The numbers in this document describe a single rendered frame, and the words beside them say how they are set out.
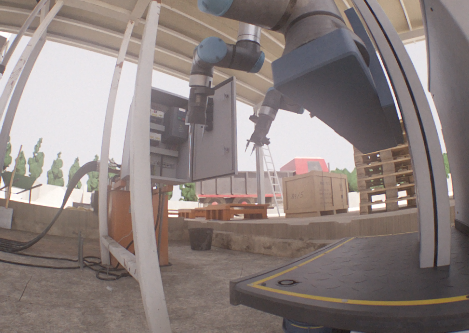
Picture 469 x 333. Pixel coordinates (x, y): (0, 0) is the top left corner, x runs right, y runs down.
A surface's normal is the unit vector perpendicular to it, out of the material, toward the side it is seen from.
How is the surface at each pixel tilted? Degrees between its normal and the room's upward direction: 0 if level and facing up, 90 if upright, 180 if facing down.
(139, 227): 81
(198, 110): 122
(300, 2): 137
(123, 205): 90
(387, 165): 90
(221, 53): 114
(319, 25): 70
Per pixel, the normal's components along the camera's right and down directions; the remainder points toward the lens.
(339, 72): 0.01, 0.97
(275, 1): 0.15, 0.77
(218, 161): -0.68, -0.18
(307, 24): -0.58, -0.51
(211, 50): 0.22, 0.17
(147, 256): 0.63, -0.36
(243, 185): 0.12, -0.26
